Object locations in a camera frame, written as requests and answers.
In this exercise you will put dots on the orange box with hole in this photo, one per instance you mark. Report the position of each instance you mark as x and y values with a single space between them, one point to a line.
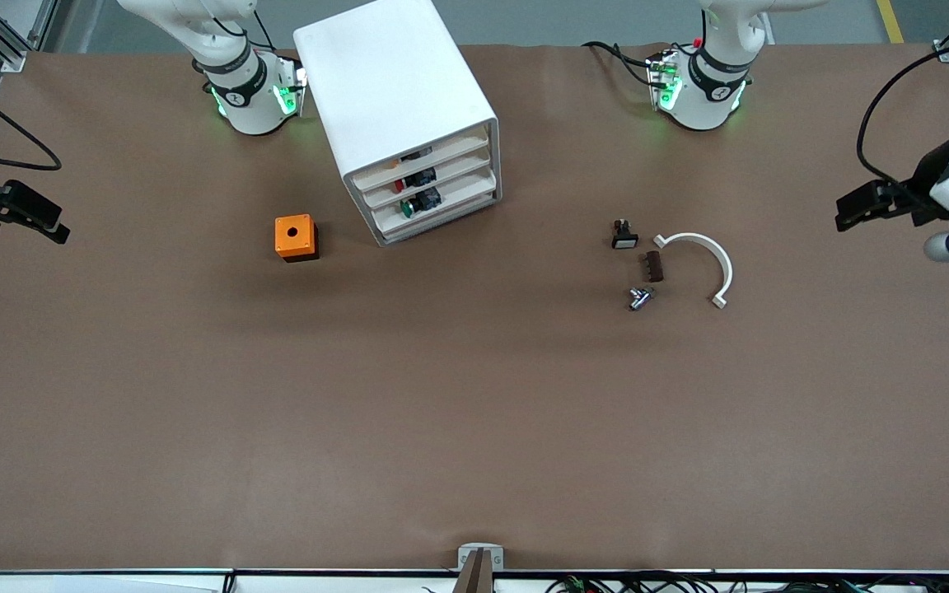
293 233

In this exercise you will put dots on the silver corner bracket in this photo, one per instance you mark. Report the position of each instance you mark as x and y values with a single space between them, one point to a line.
948 54

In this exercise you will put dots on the green push button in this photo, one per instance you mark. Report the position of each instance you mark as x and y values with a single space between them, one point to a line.
427 198

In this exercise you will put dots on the black switch white face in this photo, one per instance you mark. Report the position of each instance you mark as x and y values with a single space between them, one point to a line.
624 239

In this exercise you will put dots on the silver metal connector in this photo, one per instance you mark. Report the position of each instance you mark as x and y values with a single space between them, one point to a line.
640 298

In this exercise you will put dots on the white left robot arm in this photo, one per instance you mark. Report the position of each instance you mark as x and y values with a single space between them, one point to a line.
705 99

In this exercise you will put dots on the brown terminal block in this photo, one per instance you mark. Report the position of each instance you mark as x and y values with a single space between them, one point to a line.
654 267

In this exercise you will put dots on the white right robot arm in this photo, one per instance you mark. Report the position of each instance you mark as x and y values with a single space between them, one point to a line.
252 99

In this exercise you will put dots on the white curved plastic bracket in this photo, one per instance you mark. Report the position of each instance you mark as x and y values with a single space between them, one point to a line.
722 259

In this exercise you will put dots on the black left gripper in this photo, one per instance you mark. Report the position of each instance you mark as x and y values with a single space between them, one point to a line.
924 187

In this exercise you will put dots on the grey metal mount bracket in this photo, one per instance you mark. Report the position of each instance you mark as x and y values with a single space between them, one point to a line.
497 560

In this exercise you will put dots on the red push button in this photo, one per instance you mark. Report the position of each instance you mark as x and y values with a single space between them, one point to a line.
421 177

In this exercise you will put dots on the aluminium frame profile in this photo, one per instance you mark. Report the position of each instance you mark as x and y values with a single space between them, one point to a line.
5 45

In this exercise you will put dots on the brown post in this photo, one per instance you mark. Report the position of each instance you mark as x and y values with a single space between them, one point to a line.
474 576

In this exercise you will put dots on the white plastic drawer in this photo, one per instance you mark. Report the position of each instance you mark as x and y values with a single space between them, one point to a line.
458 216
466 192
458 151
462 171

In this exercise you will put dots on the white drawer cabinet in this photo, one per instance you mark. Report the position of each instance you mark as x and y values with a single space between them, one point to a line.
392 74

